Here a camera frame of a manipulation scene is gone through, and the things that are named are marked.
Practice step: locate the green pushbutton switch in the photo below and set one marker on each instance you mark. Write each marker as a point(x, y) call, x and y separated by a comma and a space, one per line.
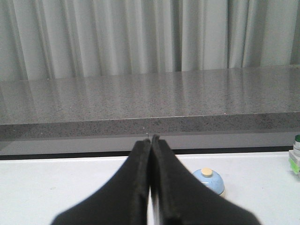
point(294, 156)

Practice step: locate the grey curtain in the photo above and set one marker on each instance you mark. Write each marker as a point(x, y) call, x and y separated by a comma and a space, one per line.
point(44, 39)

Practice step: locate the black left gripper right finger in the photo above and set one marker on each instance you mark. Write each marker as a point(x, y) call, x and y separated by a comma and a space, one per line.
point(181, 199)

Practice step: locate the grey stone counter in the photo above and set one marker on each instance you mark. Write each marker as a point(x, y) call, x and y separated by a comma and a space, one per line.
point(223, 108)

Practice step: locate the light blue call bell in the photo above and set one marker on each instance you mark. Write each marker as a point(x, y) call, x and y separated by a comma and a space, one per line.
point(210, 179)

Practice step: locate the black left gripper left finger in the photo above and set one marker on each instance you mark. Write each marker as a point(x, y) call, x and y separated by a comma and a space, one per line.
point(122, 200)

